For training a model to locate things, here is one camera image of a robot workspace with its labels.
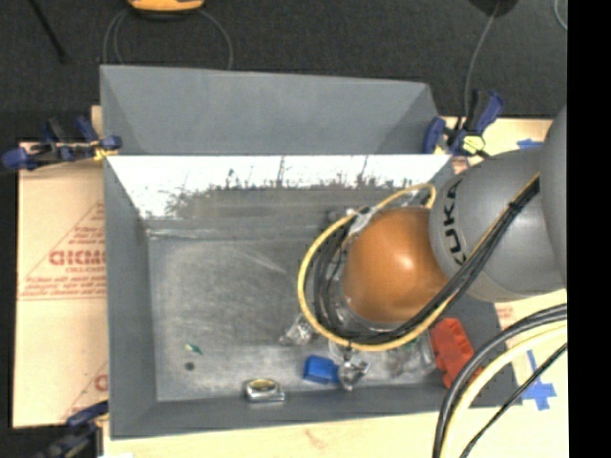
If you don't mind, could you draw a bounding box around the silver and yellow small tool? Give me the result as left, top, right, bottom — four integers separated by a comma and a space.
243, 378, 286, 404

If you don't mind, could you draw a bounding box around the blue block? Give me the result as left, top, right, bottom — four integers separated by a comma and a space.
303, 354, 343, 385

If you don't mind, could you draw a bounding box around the grey metal bin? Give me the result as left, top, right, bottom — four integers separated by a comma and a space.
98, 64, 502, 438

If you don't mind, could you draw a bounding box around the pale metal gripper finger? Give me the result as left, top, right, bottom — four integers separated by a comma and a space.
336, 353, 371, 392
279, 313, 320, 347

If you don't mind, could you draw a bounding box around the clear plastic thing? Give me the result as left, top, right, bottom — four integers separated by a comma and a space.
385, 335, 436, 379

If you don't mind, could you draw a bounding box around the brown cardboard board red print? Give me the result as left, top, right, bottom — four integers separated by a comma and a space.
11, 105, 111, 428

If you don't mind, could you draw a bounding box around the red plastic block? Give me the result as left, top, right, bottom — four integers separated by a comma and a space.
429, 317, 483, 389

